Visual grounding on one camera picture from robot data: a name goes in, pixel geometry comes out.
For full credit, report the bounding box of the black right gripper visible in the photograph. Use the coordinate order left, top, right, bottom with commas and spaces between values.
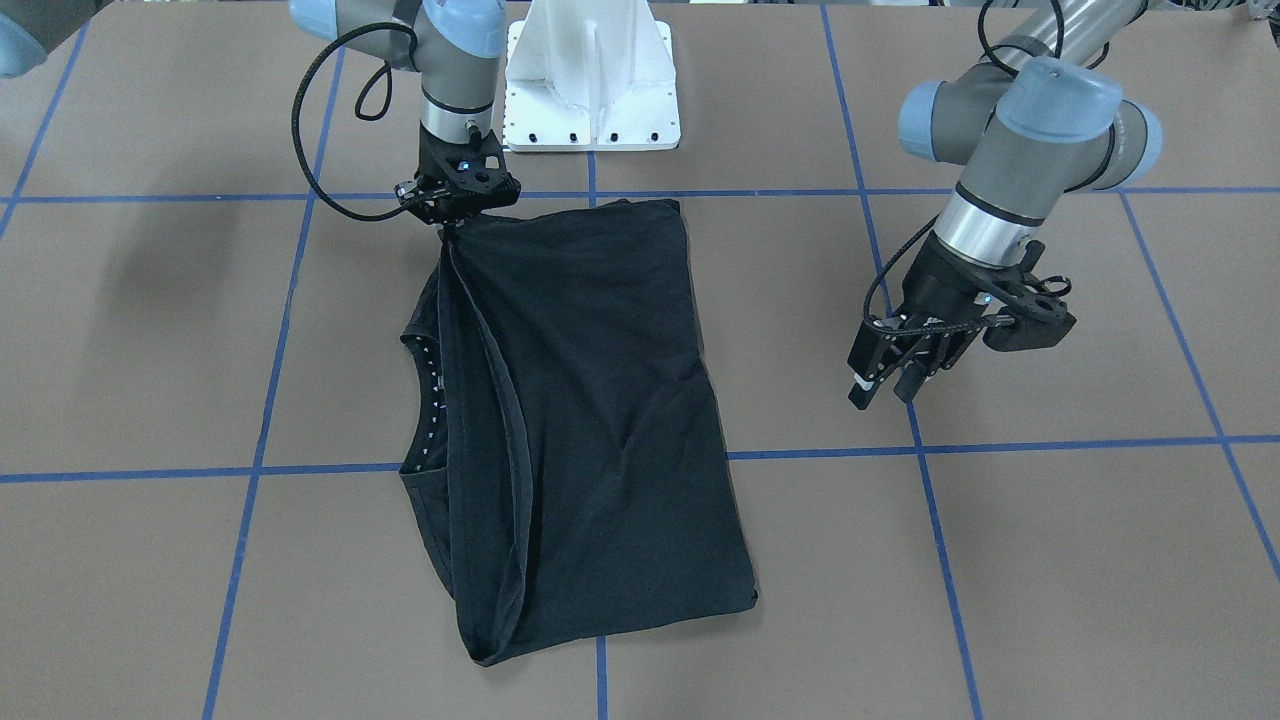
396, 181, 500, 225

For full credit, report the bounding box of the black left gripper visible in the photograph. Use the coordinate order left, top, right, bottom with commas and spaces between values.
847, 232, 1011, 410

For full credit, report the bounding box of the black printed t-shirt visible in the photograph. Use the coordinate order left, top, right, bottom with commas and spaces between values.
399, 199, 758, 667

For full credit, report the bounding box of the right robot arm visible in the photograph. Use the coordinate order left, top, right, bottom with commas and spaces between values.
288, 1, 521, 225

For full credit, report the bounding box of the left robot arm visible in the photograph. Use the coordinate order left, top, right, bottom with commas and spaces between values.
847, 1, 1164, 409

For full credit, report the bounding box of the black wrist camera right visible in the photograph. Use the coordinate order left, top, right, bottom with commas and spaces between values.
413, 127, 521, 209

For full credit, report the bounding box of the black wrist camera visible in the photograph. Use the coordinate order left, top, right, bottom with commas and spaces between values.
413, 127, 521, 209
980, 240, 1076, 352

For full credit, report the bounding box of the black braided cable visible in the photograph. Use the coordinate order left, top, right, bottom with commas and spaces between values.
291, 22, 421, 223

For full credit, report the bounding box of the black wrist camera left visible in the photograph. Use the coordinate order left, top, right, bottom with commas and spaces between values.
980, 240, 1076, 352

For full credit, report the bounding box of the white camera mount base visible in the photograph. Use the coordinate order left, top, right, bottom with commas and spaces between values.
500, 1, 682, 152

